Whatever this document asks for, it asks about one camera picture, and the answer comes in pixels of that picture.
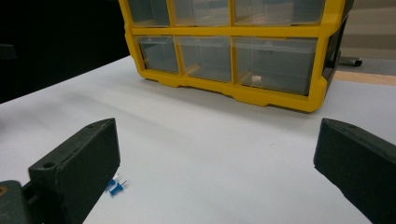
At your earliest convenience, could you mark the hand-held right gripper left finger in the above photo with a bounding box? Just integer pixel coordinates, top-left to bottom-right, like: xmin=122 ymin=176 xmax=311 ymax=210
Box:
xmin=28 ymin=117 xmax=121 ymax=224

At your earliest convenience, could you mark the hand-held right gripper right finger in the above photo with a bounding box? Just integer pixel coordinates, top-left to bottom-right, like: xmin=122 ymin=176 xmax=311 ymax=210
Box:
xmin=313 ymin=117 xmax=396 ymax=224

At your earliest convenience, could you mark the blue push pin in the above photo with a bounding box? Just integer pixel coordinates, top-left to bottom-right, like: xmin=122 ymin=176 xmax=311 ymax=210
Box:
xmin=105 ymin=174 xmax=120 ymax=191
xmin=108 ymin=179 xmax=128 ymax=197

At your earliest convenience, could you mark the yellow black drawer organizer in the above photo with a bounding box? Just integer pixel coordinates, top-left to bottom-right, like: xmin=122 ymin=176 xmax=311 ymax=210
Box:
xmin=118 ymin=0 xmax=355 ymax=113

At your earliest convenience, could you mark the black stand foot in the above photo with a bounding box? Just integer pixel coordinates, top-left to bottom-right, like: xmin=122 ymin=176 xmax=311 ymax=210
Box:
xmin=337 ymin=55 xmax=363 ymax=68

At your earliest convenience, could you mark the set of clear closed drawers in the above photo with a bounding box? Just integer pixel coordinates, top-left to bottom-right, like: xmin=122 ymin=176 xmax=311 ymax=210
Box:
xmin=127 ymin=0 xmax=326 ymax=96

